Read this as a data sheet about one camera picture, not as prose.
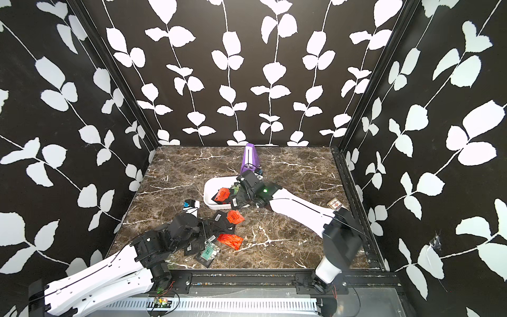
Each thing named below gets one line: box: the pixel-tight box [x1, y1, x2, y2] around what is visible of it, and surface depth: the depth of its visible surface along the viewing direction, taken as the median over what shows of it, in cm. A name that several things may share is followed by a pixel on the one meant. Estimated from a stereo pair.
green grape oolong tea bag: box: [200, 241, 222, 261], surface depth 83 cm
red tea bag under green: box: [216, 233, 244, 251], surface depth 85 cm
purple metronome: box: [240, 142, 261, 176], surface depth 100 cm
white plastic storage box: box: [203, 175, 239, 210], surface depth 100 cm
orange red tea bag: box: [210, 186, 232, 205], surface depth 97 cm
